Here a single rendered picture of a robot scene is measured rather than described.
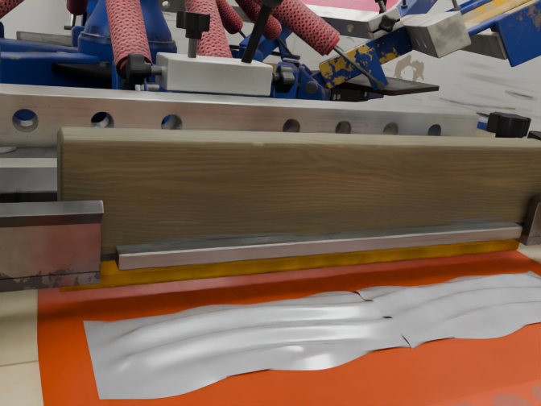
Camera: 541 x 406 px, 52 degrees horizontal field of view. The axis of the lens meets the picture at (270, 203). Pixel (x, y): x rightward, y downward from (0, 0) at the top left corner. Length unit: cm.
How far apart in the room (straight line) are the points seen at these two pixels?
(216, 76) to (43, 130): 20
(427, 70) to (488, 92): 50
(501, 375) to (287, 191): 17
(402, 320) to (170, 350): 15
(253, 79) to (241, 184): 32
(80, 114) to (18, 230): 26
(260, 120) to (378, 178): 24
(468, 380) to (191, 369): 15
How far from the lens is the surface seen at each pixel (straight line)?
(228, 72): 64
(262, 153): 34
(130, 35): 81
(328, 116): 64
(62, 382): 30
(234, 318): 34
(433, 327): 37
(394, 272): 44
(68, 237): 32
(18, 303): 36
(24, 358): 32
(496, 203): 48
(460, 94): 323
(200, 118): 58
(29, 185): 36
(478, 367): 35
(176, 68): 62
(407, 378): 33
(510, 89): 300
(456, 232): 44
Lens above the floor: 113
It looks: 19 degrees down
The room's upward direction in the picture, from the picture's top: 7 degrees clockwise
